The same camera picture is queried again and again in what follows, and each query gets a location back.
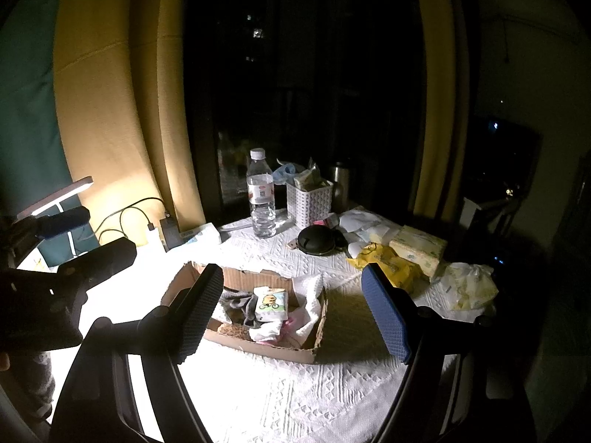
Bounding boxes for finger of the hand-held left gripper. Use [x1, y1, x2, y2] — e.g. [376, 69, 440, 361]
[11, 207, 92, 241]
[58, 237, 138, 289]

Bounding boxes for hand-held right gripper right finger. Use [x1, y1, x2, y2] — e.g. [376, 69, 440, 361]
[361, 263, 536, 443]

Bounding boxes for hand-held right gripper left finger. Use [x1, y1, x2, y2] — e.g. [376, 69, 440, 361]
[48, 263, 225, 443]

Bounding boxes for brown plush toy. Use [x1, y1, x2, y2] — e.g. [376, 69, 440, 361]
[217, 323, 254, 341]

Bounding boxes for cardboard box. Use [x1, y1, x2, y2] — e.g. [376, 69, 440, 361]
[159, 261, 329, 364]

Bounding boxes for person's left forearm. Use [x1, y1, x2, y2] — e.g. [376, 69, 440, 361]
[14, 351, 57, 422]

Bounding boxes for dark green pad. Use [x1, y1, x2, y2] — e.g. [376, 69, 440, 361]
[39, 234, 100, 266]

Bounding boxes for white desk lamp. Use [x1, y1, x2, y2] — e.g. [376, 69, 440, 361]
[16, 176, 95, 259]

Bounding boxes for grey cloth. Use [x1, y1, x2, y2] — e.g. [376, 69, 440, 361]
[213, 286, 259, 328]

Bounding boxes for yellow tissue packet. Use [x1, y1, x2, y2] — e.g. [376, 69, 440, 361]
[346, 242, 430, 293]

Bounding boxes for white charger plug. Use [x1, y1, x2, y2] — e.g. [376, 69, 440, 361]
[145, 224, 165, 252]

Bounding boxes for dark power bank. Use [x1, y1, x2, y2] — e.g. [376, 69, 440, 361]
[159, 214, 182, 251]

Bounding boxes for cartoon print tissue packet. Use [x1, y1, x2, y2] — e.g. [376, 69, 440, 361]
[253, 286, 291, 323]

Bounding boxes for pale yellow tissue box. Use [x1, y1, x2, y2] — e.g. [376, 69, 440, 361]
[389, 225, 448, 278]

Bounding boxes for white pink cloth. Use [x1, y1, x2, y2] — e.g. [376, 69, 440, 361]
[252, 316, 301, 346]

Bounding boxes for white towel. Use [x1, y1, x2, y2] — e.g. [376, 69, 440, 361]
[277, 273, 324, 347]

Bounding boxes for white tissue pack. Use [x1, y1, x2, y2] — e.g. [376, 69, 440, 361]
[178, 222, 222, 247]

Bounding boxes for crumpled white yellow packet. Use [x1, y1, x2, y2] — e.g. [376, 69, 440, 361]
[436, 262, 499, 312]

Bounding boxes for white crumpled packets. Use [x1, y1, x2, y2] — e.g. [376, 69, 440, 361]
[339, 209, 400, 243]

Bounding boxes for clear plastic water bottle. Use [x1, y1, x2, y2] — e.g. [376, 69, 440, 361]
[246, 148, 278, 239]

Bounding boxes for yellow curtain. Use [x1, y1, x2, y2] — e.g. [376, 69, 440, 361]
[53, 0, 206, 236]
[411, 0, 472, 222]

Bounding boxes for white plastic basket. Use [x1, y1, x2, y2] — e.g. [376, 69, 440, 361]
[286, 180, 334, 230]

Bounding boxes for metal thermos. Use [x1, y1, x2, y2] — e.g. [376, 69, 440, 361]
[329, 162, 352, 213]

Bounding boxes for beige sachets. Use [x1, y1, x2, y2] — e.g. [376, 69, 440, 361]
[294, 161, 328, 191]

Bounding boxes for blue plastic bag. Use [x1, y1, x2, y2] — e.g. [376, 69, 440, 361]
[271, 161, 301, 186]

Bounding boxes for black cable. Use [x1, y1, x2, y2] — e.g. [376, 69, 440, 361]
[95, 198, 167, 245]

